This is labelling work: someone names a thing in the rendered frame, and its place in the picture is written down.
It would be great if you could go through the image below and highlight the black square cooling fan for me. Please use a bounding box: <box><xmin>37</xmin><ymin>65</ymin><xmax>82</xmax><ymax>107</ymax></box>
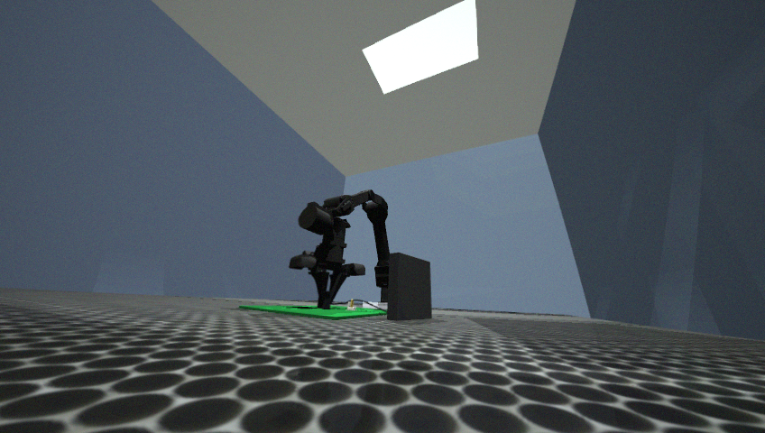
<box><xmin>387</xmin><ymin>253</ymin><xmax>432</xmax><ymax>321</ymax></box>

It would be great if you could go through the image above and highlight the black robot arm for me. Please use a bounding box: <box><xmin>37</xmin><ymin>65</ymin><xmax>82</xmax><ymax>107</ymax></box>
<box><xmin>298</xmin><ymin>189</ymin><xmax>390</xmax><ymax>302</ymax></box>

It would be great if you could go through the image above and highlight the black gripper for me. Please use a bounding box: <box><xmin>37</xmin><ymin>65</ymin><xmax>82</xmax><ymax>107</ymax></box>
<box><xmin>289</xmin><ymin>237</ymin><xmax>365</xmax><ymax>303</ymax></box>

